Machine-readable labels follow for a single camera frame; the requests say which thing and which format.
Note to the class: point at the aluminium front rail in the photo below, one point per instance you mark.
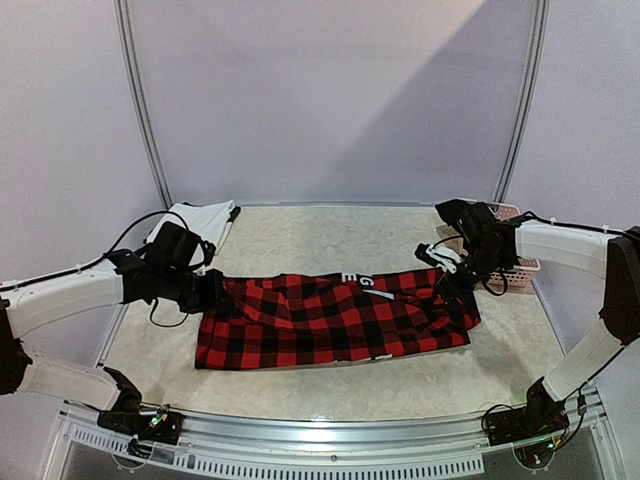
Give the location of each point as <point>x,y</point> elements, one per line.
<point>451,447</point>

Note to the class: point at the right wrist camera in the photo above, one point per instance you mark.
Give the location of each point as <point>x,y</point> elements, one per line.
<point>439,257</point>

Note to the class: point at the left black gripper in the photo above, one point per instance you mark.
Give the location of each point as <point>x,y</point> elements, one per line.
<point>213,299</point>

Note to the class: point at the pink plastic laundry basket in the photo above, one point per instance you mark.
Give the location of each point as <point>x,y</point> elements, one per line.
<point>525,269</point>

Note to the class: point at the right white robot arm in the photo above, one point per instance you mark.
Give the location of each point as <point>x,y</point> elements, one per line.
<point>494,246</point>

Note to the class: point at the aluminium frame post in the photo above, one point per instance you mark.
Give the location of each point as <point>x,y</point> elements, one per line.
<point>134,78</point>
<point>526,94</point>

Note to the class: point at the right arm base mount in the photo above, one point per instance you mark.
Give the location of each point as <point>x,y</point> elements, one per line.
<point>541,415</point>

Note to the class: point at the left aluminium frame post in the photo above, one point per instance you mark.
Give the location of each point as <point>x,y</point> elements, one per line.
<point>134,78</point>

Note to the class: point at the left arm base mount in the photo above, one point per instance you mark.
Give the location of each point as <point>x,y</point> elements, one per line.
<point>158,424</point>

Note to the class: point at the red black plaid garment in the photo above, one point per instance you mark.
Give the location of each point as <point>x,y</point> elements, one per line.
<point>294,320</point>

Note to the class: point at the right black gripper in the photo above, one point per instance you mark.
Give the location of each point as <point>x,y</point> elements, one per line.
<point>455,283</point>

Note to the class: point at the white green raglan t-shirt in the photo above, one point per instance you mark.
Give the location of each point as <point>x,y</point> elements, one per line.
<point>211,222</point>

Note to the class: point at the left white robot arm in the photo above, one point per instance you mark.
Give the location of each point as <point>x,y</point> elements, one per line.
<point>160,270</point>

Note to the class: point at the right aluminium frame post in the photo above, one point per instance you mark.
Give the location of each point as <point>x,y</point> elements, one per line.
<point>526,94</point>

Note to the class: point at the black garment in basket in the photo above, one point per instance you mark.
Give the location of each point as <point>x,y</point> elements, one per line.
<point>457,214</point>

